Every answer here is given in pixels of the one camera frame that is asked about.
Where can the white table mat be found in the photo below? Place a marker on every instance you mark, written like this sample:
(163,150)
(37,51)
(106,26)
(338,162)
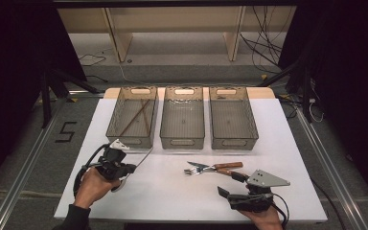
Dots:
(172,191)

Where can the smoky clear plastic bin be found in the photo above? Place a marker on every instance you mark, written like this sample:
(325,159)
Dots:
(182,121)
(132,119)
(232,121)

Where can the person's left hand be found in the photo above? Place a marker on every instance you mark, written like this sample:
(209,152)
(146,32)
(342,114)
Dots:
(91,188)

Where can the aluminium floor rail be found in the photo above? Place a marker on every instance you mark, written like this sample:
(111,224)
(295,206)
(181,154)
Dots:
(22,179)
(332,172)

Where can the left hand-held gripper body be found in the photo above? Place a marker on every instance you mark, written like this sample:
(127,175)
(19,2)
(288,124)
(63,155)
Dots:
(113,159)

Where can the person's right hand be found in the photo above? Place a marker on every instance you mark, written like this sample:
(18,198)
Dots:
(266,220)

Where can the light wooden bench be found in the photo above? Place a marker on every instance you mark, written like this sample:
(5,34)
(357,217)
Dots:
(179,19)

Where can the black metal stand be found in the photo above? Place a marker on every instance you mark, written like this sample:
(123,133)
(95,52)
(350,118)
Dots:
(306,96)
(46,102)

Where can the black curtain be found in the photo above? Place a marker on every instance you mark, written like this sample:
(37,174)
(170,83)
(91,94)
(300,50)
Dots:
(348,80)
(12,80)

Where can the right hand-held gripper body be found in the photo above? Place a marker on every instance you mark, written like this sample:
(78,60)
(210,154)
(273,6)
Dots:
(266,179)

